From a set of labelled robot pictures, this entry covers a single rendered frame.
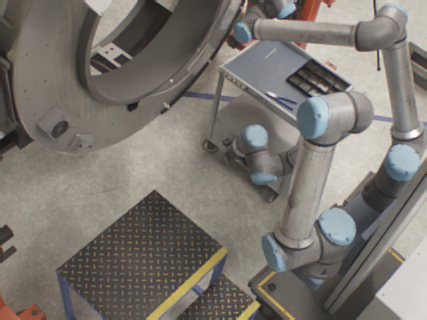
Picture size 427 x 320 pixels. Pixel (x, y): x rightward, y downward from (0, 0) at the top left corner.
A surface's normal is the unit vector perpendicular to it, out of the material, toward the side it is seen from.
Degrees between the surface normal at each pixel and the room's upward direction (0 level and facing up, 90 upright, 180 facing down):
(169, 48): 29
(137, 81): 7
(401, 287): 0
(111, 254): 0
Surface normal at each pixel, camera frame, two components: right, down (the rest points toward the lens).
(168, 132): 0.15, -0.61
